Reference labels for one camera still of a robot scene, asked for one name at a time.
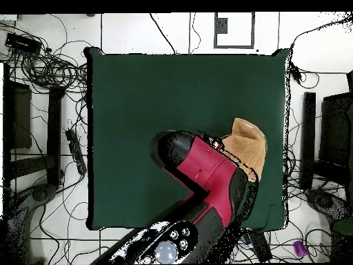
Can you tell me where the black plug adapter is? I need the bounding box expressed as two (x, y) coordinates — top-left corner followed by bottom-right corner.
(289, 61), (303, 85)

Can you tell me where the tan terry towel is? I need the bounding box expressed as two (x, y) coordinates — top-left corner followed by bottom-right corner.
(220, 117), (268, 184)

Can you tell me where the purple object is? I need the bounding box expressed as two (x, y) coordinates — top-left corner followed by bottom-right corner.
(292, 239), (307, 258)

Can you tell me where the black adapter box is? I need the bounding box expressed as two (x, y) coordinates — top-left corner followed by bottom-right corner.
(248, 230), (274, 263)

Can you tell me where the black metal frame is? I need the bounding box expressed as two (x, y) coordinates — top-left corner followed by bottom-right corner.
(2, 63), (65, 188)
(300, 70), (353, 191)

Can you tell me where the flat black box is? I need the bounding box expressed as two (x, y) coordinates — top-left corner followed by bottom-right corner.
(4, 32), (42, 55)

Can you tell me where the black power strip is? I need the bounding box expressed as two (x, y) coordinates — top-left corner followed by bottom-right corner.
(65, 129), (88, 175)

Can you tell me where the tangle of black cables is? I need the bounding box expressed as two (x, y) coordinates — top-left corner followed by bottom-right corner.
(16, 49), (89, 93)

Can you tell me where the black stand base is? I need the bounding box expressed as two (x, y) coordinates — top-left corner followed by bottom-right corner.
(304, 188), (353, 263)
(5, 183), (59, 264)

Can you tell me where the thick black cable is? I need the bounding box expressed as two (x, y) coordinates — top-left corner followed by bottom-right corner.
(150, 12), (177, 55)

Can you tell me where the dark green table cloth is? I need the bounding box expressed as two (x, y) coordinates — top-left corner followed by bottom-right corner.
(83, 46), (290, 232)

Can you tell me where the grey square floor marker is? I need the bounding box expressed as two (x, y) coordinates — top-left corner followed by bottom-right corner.
(213, 12), (256, 50)

